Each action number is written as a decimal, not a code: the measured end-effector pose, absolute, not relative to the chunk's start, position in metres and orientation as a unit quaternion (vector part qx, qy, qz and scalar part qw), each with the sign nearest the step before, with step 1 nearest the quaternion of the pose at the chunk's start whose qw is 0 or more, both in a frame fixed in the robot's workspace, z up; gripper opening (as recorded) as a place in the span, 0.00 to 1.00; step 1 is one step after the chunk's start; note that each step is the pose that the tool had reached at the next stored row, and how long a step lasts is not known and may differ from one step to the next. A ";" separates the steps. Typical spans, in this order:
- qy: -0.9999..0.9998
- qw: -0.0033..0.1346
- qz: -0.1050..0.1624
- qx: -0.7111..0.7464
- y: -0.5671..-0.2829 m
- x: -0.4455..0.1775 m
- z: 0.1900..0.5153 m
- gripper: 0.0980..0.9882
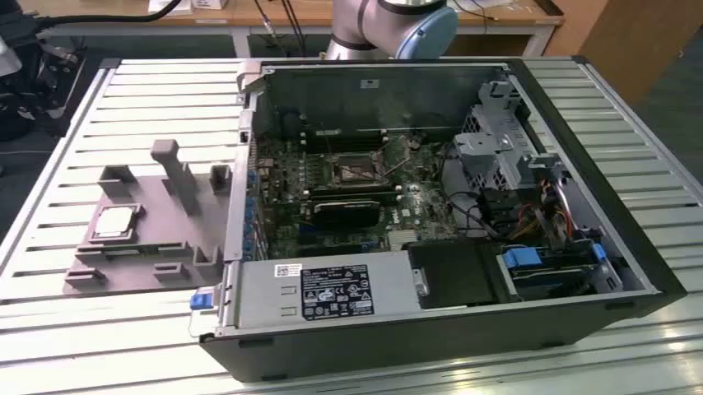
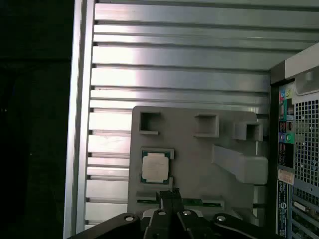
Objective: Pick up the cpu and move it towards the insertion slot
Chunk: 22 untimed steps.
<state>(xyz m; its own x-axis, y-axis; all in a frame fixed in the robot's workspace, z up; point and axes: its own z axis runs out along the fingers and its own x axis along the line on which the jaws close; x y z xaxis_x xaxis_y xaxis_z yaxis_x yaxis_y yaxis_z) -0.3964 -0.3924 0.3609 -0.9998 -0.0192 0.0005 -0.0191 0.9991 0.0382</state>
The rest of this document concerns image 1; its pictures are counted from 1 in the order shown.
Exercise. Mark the silver square CPU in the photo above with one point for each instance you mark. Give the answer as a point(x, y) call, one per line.
point(114, 222)

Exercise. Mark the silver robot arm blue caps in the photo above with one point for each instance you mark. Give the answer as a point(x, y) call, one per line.
point(379, 24)

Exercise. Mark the CPU socket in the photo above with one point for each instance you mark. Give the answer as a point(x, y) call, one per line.
point(354, 172)

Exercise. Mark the wooden desk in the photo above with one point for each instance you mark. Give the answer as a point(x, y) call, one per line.
point(164, 19)

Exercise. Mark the white box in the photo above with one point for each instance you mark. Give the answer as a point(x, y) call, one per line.
point(210, 4)
point(170, 6)

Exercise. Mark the grey parts rack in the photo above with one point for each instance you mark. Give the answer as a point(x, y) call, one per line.
point(159, 230)

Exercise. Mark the thin metal locking lever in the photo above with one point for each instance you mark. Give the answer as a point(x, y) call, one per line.
point(328, 142)

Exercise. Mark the small white case sticker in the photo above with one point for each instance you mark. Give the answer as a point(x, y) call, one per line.
point(369, 83)

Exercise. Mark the blue case latch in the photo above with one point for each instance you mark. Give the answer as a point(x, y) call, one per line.
point(200, 300)

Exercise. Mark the black graphics card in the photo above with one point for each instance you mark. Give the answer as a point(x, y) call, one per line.
point(346, 215)

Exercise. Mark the small white barcode sticker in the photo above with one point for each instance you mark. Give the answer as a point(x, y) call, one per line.
point(287, 271)

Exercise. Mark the grey power supply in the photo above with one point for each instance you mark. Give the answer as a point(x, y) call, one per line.
point(263, 296)

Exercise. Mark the black white label sticker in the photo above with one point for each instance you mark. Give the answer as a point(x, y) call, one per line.
point(336, 293)

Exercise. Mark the silver chipset heatsink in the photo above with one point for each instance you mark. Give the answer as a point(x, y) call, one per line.
point(403, 238)

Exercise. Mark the green motherboard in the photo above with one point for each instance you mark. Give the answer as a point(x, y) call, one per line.
point(423, 214)

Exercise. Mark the grey metal drive cage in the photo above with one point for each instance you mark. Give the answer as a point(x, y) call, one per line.
point(494, 153)

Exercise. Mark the black plastic shroud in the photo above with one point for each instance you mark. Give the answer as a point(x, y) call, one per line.
point(455, 271)

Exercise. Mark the black open PC case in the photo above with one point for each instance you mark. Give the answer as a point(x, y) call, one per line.
point(385, 358)

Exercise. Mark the hard disk in blue carrier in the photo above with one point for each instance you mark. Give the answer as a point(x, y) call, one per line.
point(549, 280)

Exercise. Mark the brown wooden cabinet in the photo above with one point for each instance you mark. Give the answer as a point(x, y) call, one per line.
point(642, 41)

